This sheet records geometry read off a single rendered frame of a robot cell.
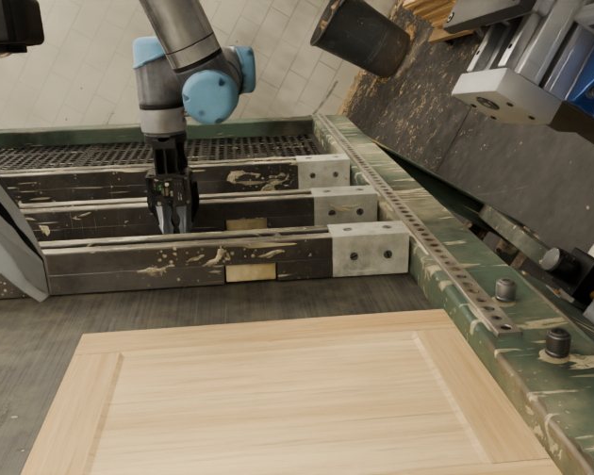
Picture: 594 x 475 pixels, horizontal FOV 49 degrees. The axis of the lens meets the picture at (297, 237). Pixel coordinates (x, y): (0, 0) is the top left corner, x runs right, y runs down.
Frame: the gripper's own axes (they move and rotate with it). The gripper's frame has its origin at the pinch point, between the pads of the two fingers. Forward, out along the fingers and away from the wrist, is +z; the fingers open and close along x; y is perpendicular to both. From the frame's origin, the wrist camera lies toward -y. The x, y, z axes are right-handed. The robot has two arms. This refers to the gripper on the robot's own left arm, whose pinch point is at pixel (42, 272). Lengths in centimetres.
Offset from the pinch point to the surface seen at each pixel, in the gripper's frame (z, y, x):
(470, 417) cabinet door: 38.1, -17.9, -18.5
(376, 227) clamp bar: 30, -26, -62
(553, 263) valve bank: 42, -41, -40
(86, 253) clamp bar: 7, 13, -62
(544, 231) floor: 104, -91, -170
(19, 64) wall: -104, 82, -554
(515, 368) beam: 38, -25, -21
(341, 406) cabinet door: 31.5, -7.5, -23.5
